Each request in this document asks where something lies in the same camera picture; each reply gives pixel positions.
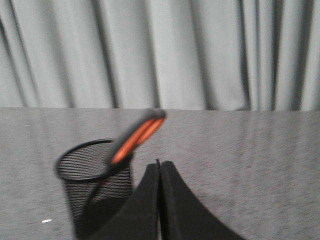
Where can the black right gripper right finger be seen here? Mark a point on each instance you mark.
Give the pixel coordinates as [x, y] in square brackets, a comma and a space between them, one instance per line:
[182, 215]

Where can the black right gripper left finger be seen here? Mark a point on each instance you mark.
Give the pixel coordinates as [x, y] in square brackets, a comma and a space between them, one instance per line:
[137, 219]

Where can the grey orange handled scissors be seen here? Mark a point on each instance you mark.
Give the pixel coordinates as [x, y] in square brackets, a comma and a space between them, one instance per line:
[121, 151]

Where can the black mesh pen bucket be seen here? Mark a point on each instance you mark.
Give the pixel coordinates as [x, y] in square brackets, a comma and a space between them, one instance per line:
[79, 169]

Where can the light grey curtain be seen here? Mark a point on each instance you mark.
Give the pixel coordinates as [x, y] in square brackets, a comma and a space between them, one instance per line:
[257, 55]

